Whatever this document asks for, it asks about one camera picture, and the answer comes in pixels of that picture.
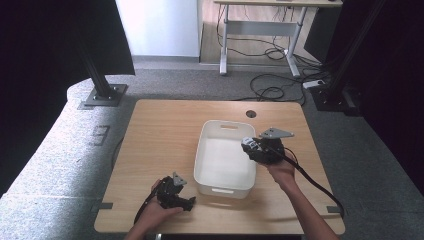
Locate black floor cables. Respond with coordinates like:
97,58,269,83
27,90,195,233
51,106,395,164
215,4,333,103

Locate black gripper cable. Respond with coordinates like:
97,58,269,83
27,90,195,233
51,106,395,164
263,141,346,218
133,183,164,225

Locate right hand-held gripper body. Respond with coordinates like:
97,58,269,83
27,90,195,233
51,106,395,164
250,126,296,166

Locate white desk frame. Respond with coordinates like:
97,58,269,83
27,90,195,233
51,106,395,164
213,0,344,78

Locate black curtain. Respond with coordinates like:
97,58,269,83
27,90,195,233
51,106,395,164
303,0,424,196
0,0,136,198

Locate white power strip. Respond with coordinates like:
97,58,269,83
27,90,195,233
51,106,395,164
302,79,326,90

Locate person's left hand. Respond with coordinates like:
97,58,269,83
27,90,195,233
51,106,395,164
134,179,185,235

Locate grey floor outlet plate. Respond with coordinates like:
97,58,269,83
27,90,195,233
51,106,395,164
91,124,111,147

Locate small grey white object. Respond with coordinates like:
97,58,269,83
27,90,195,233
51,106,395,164
241,135,259,151

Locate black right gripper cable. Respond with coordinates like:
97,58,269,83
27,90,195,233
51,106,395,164
263,141,346,218

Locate white plastic basket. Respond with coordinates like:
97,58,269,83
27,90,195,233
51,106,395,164
193,119,258,200

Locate white partition panel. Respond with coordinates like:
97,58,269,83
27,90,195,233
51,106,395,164
114,0,204,58

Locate person's right hand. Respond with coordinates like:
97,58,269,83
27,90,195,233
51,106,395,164
264,153,298,192

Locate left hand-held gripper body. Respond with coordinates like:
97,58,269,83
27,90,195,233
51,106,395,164
155,171,188,210

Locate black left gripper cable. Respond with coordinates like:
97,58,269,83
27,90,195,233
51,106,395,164
133,183,164,225

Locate black metal stand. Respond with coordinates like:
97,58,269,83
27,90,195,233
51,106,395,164
309,0,389,116
77,33,130,108

